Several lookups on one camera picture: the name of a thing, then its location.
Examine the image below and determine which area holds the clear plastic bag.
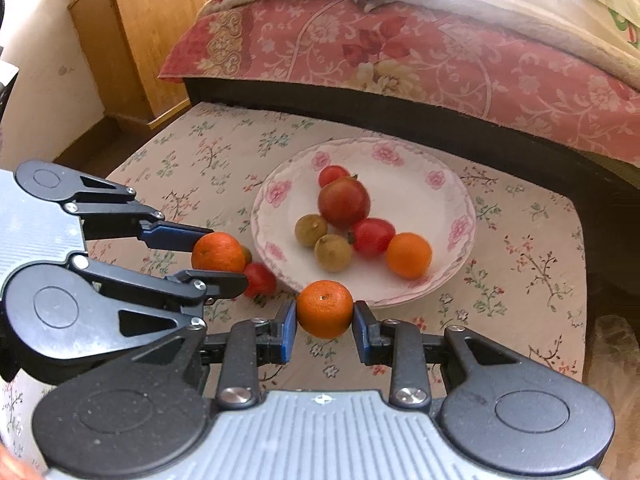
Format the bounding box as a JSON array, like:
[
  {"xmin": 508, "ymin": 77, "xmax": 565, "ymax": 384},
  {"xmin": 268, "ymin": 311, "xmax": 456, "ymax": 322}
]
[{"xmin": 582, "ymin": 312, "xmax": 640, "ymax": 463}]

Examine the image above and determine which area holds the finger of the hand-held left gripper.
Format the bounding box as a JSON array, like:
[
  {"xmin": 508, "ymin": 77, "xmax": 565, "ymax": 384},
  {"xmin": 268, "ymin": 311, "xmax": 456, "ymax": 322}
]
[
  {"xmin": 62, "ymin": 174, "xmax": 215, "ymax": 255},
  {"xmin": 69, "ymin": 254, "xmax": 249, "ymax": 339}
]

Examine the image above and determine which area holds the wooden cabinet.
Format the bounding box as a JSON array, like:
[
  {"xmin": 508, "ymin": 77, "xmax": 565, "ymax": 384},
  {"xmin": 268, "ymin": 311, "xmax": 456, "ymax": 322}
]
[{"xmin": 67, "ymin": 0, "xmax": 221, "ymax": 131}]

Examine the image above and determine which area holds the white plate with pink flowers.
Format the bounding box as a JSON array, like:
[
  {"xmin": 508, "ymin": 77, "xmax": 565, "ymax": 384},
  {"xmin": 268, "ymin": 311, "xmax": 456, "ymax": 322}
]
[{"xmin": 250, "ymin": 137, "xmax": 477, "ymax": 309}]

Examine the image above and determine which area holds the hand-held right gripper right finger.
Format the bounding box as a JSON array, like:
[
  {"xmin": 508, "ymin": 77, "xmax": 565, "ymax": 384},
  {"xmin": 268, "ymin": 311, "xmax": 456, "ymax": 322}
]
[{"xmin": 352, "ymin": 300, "xmax": 526, "ymax": 409}]

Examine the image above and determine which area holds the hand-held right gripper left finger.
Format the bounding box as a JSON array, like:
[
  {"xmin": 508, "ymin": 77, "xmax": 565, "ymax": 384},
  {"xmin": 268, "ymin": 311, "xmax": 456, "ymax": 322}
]
[{"xmin": 127, "ymin": 300, "xmax": 299, "ymax": 409}]

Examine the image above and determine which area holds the floral tablecloth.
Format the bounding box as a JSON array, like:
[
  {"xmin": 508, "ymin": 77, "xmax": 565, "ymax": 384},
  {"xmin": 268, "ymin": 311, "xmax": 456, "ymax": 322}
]
[{"xmin": 0, "ymin": 102, "xmax": 588, "ymax": 461}]

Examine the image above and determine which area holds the bed with pink quilt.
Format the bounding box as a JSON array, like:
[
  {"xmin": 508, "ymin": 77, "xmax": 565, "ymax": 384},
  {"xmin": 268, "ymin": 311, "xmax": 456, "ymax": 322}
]
[{"xmin": 160, "ymin": 0, "xmax": 640, "ymax": 171}]

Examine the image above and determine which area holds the large red tomato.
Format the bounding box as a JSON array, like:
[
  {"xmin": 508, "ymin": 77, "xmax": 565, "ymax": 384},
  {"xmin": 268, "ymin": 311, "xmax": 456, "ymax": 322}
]
[{"xmin": 317, "ymin": 174, "xmax": 372, "ymax": 228}]

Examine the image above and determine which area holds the dark bed frame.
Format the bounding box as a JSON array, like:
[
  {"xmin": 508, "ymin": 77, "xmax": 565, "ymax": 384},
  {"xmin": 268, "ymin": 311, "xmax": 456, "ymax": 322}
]
[{"xmin": 185, "ymin": 75, "xmax": 640, "ymax": 283}]

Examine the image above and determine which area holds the brown longan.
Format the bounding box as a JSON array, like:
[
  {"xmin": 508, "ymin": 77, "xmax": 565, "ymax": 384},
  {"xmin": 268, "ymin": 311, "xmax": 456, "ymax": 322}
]
[
  {"xmin": 294, "ymin": 214, "xmax": 328, "ymax": 248},
  {"xmin": 314, "ymin": 233, "xmax": 354, "ymax": 273}
]

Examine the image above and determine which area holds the small red tomato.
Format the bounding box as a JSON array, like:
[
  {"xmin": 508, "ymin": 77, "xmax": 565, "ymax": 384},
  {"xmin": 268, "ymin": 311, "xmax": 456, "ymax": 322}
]
[
  {"xmin": 243, "ymin": 261, "xmax": 277, "ymax": 298},
  {"xmin": 318, "ymin": 165, "xmax": 352, "ymax": 190},
  {"xmin": 348, "ymin": 217, "xmax": 397, "ymax": 259}
]

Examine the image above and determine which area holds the small orange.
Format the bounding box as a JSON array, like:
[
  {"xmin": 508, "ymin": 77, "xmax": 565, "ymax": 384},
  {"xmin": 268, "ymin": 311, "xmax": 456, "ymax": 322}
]
[
  {"xmin": 385, "ymin": 232, "xmax": 433, "ymax": 280},
  {"xmin": 191, "ymin": 231, "xmax": 247, "ymax": 273},
  {"xmin": 296, "ymin": 280, "xmax": 354, "ymax": 340}
]

